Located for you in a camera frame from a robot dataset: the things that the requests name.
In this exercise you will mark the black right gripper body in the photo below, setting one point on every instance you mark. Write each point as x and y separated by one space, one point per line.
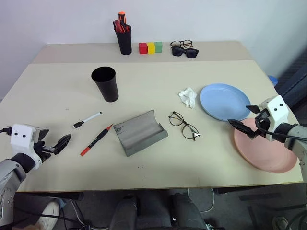
263 121

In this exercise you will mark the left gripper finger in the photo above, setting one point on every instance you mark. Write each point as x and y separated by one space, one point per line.
42 134
62 143

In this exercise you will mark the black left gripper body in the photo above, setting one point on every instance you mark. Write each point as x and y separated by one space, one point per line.
44 149

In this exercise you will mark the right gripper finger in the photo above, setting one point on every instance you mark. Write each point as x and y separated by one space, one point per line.
242 127
253 109

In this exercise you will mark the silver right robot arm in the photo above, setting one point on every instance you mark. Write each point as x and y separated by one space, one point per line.
297 141

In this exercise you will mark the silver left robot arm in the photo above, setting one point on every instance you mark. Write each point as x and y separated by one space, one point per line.
9 172

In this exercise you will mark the blue plate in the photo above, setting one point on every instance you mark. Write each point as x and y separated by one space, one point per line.
223 100

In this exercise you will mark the pink plate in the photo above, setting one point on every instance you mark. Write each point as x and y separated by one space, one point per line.
266 153

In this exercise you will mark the red black marker pen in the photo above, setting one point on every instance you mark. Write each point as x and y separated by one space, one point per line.
96 140

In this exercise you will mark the blue round container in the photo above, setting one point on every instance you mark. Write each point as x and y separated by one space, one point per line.
273 80

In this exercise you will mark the white marker black cap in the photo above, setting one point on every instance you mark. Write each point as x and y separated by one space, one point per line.
90 118

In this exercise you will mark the dark grey padded seat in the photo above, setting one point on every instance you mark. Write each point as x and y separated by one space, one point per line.
293 88

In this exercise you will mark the crumpled white tissue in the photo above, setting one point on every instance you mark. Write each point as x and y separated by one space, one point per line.
188 97

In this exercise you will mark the white shoe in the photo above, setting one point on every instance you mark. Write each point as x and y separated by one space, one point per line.
49 214

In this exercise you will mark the empty black plastic cup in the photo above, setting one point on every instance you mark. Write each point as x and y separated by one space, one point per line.
108 88

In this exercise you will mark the open grey glasses case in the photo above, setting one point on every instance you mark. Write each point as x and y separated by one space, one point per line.
139 134

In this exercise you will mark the dark grey rounded shape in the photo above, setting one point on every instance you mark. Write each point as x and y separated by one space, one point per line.
187 210
124 213

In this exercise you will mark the black sunglasses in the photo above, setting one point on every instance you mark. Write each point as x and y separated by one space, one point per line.
178 51

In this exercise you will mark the grey shoe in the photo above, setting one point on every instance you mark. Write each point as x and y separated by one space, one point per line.
281 222

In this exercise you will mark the green block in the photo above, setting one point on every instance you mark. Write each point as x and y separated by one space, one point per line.
158 47

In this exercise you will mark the black tool holder cup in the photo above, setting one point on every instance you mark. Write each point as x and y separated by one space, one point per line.
124 44

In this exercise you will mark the yellow block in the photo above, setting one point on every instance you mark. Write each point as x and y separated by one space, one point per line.
151 48

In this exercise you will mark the red block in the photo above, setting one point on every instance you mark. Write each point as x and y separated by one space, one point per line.
143 48

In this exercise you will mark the red black screwdriver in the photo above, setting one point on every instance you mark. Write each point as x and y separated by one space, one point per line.
117 26

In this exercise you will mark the orange black short screwdriver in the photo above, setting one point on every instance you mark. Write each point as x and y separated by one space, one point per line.
128 27

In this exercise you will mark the orange capped black screwdriver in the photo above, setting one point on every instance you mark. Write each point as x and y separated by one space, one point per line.
122 19

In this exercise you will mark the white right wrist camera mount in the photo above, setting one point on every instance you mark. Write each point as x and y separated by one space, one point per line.
275 107

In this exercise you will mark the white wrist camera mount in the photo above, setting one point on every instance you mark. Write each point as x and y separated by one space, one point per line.
275 107
21 139

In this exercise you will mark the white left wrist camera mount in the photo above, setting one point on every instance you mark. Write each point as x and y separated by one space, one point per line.
21 139

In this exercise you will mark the black table frame bar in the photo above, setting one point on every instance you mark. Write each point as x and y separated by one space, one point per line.
226 190
67 196

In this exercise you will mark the thin round frame glasses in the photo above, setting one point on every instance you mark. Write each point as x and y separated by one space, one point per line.
182 121

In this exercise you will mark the tortoiseshell thick frame glasses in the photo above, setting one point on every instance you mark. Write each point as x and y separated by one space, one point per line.
181 41

